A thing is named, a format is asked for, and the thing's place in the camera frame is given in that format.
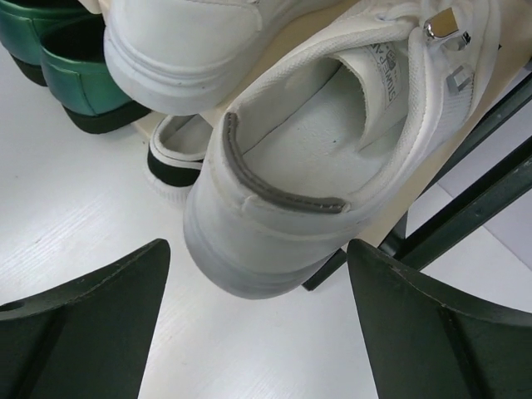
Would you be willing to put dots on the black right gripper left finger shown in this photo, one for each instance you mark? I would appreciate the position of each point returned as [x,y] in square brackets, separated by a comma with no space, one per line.
[89,337]

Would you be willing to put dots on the white grey sneaker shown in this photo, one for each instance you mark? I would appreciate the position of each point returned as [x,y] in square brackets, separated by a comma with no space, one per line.
[308,154]
[184,57]

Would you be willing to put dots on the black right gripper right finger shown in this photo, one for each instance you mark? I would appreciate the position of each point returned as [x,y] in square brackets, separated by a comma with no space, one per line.
[426,339]

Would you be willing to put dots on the green loafer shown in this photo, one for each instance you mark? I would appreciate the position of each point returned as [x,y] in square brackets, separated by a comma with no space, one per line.
[22,24]
[75,71]

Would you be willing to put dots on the black white sneaker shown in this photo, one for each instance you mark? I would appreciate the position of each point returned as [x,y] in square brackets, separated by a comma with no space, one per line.
[175,156]

